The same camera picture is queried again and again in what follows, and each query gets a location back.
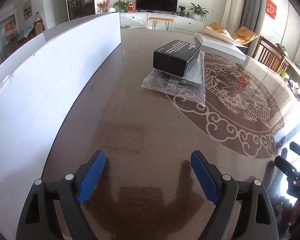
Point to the green potted plant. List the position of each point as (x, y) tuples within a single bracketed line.
[(121, 5), (198, 12)]

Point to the green potted plant left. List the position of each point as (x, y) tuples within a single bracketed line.
[(121, 5)]

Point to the wooden bench stool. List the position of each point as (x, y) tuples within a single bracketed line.
[(163, 22)]

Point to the red flower vase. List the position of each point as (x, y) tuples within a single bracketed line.
[(103, 5)]

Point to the black television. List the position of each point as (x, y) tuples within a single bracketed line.
[(157, 5)]

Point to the white storage bin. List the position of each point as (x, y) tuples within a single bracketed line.
[(39, 83)]

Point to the grey curtain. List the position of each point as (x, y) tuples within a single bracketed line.
[(252, 15)]

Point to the white TV cabinet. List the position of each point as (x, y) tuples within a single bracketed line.
[(139, 20)]

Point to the green potted plant right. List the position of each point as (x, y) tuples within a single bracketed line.
[(198, 12)]

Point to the white standing air conditioner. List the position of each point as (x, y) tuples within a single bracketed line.
[(232, 15)]

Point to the flat white box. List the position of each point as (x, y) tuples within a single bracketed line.
[(220, 48)]

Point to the framed wall painting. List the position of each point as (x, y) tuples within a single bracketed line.
[(27, 10)]

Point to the red gift box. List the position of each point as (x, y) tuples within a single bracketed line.
[(131, 6)]

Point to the wooden dining chair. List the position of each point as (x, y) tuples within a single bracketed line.
[(271, 56)]

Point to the red wall hanging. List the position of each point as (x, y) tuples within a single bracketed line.
[(271, 8)]

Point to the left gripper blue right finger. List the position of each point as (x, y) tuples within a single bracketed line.
[(256, 217)]

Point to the dark item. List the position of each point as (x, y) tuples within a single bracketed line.
[(176, 86)]

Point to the black rectangular box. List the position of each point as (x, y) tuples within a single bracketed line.
[(176, 58)]

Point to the small potted plant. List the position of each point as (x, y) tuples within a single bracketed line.
[(182, 10)]

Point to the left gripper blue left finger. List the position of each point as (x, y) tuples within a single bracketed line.
[(38, 219)]

